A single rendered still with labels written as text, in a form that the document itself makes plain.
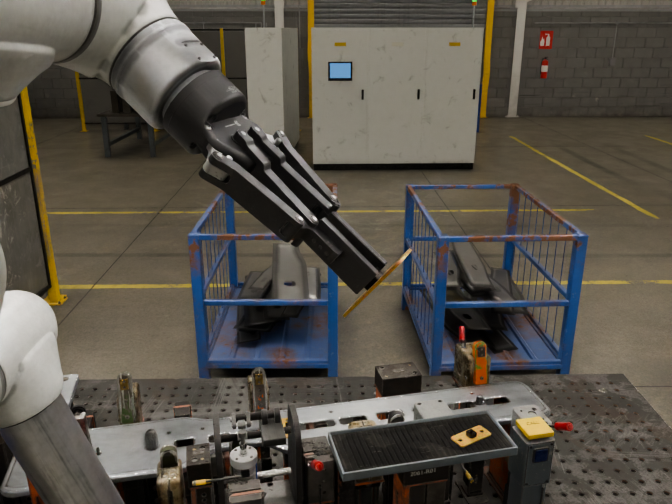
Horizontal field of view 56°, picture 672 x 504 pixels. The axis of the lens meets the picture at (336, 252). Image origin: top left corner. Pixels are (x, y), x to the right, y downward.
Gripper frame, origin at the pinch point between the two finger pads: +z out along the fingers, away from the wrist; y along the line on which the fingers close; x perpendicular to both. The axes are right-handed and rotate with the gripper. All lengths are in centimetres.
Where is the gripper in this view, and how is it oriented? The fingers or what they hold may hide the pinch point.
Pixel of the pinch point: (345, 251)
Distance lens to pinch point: 57.8
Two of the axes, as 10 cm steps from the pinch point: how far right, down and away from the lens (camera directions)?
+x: -5.9, 6.3, 5.0
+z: 7.1, 7.0, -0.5
